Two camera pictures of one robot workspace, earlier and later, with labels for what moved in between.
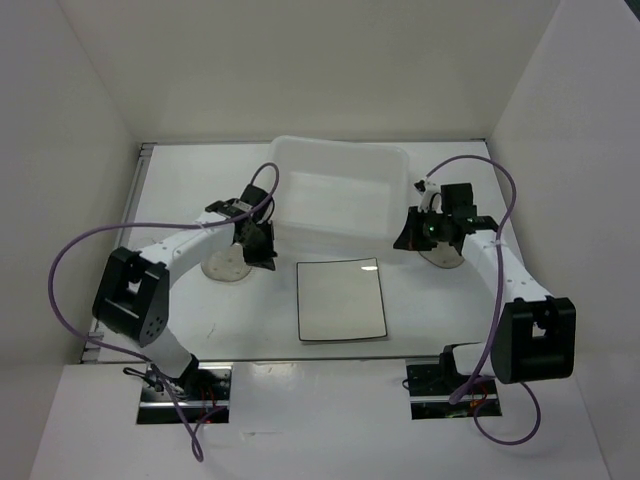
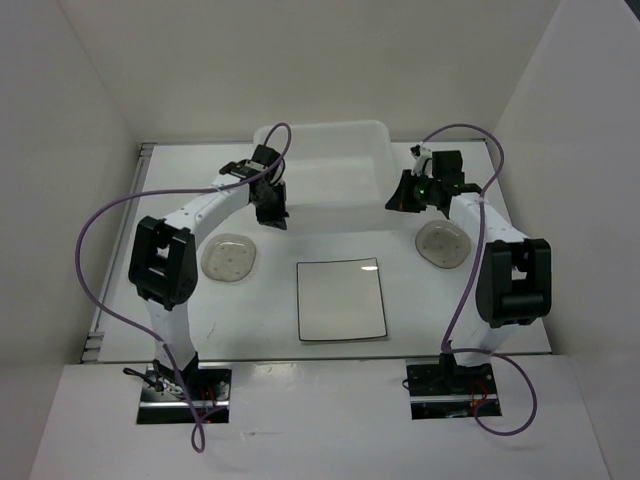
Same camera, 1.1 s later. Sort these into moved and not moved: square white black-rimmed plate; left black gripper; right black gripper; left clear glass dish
Moved: left black gripper; right black gripper
Not moved: square white black-rimmed plate; left clear glass dish
